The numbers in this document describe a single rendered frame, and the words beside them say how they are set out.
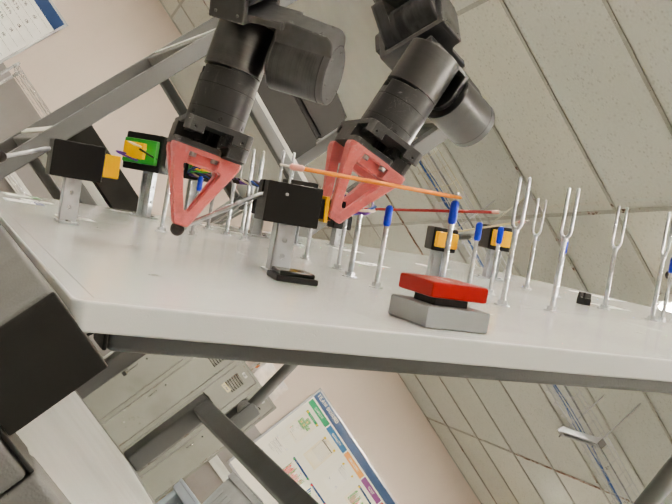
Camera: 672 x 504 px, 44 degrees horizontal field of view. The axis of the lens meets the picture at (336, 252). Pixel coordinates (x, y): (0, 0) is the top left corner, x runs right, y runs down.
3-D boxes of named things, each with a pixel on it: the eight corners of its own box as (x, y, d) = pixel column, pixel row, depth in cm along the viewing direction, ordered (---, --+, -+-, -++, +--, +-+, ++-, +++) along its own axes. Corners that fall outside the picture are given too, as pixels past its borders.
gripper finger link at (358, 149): (345, 234, 89) (392, 161, 90) (367, 241, 83) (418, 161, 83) (293, 198, 87) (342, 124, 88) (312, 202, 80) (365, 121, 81)
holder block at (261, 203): (253, 217, 85) (260, 178, 85) (305, 226, 87) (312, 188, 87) (262, 220, 81) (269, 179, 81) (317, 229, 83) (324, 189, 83)
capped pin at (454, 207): (425, 305, 77) (445, 189, 76) (436, 306, 78) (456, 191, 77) (437, 309, 76) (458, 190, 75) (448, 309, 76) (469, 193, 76)
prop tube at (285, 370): (238, 413, 161) (347, 300, 168) (233, 409, 163) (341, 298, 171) (248, 423, 162) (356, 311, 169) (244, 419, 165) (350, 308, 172)
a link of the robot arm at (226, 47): (235, 18, 84) (215, -3, 79) (298, 36, 83) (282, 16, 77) (213, 83, 84) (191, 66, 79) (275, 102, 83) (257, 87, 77)
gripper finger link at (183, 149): (205, 232, 86) (236, 146, 86) (217, 238, 79) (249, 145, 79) (141, 211, 84) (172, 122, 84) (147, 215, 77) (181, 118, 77)
